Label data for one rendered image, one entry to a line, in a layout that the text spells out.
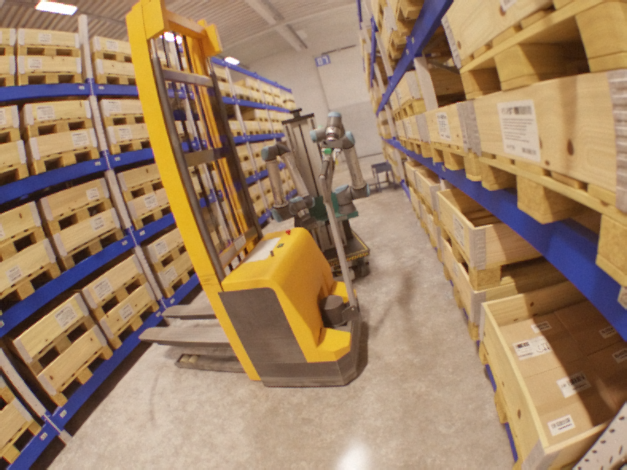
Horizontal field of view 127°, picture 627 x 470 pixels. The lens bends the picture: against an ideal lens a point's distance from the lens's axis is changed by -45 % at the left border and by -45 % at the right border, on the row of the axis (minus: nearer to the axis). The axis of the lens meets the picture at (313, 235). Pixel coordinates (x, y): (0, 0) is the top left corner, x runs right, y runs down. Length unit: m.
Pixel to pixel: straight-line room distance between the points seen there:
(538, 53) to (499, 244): 0.93
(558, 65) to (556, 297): 1.16
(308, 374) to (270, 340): 0.35
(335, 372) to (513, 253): 1.22
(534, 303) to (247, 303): 1.54
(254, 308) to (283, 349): 0.32
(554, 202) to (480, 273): 0.77
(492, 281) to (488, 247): 0.20
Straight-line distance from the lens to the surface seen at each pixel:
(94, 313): 2.96
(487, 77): 1.10
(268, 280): 1.48
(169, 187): 1.65
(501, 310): 1.49
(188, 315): 2.75
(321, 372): 1.84
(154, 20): 1.83
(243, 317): 1.70
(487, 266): 1.46
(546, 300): 1.61
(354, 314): 1.93
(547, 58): 0.79
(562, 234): 0.81
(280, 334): 1.68
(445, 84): 2.32
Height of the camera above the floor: 1.47
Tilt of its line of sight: 18 degrees down
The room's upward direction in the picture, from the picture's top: 16 degrees counter-clockwise
